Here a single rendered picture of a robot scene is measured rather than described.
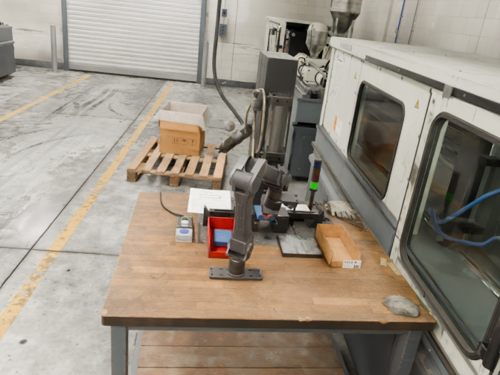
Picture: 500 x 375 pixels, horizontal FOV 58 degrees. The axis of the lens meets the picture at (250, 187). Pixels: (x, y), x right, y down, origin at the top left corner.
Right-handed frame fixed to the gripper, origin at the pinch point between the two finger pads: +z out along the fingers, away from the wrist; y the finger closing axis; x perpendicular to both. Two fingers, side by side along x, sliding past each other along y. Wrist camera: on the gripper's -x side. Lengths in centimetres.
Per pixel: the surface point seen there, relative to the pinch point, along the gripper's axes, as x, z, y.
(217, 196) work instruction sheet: 17.8, 29.4, 34.0
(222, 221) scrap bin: 17.5, 8.7, 2.4
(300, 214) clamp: -18.7, 7.8, 9.3
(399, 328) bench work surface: -41, -14, -54
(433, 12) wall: -300, 118, 493
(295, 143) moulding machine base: -86, 182, 251
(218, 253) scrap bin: 20.3, -0.5, -20.4
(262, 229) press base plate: -1.1, 12.9, 2.7
